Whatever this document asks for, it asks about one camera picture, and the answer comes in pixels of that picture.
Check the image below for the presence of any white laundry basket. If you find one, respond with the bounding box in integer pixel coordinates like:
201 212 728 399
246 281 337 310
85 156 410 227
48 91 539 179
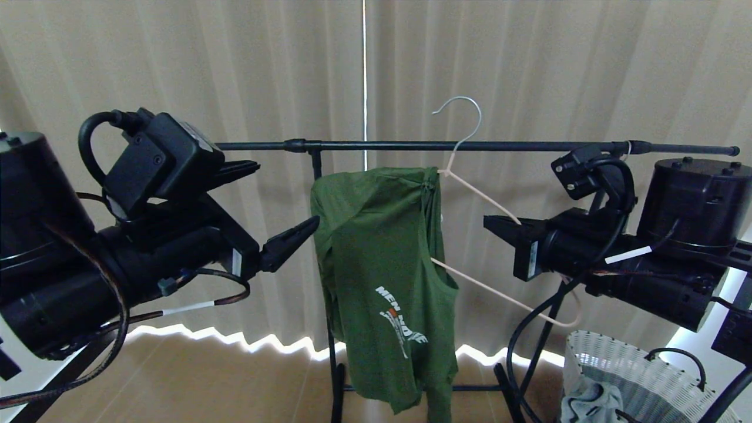
562 330 741 423

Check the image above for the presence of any green printed shirt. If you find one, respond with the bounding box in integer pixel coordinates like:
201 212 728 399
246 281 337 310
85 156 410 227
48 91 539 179
310 166 460 423

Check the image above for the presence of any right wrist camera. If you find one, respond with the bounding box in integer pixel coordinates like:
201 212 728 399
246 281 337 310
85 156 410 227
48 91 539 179
551 144 638 215

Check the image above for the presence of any black clothes rack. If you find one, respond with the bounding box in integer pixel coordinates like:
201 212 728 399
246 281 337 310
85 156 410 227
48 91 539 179
215 139 741 423

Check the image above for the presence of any pink clothes hanger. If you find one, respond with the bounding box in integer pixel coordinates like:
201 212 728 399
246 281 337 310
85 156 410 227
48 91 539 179
431 96 583 328

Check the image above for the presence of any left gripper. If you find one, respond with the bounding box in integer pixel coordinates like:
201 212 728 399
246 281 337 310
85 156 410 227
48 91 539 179
0 159 321 360

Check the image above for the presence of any pale grey garment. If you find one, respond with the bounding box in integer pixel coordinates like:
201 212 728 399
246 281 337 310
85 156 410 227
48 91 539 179
561 376 626 423

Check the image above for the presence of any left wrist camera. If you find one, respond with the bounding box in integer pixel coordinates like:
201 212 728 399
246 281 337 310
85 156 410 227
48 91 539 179
103 108 227 223

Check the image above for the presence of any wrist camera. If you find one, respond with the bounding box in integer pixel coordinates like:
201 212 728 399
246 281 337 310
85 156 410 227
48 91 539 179
103 108 227 223
551 144 638 215

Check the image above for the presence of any beige curtain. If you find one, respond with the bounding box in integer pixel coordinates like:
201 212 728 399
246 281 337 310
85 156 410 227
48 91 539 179
0 0 752 368

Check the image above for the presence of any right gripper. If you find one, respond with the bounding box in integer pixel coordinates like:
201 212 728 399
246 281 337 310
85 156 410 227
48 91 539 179
514 209 729 333

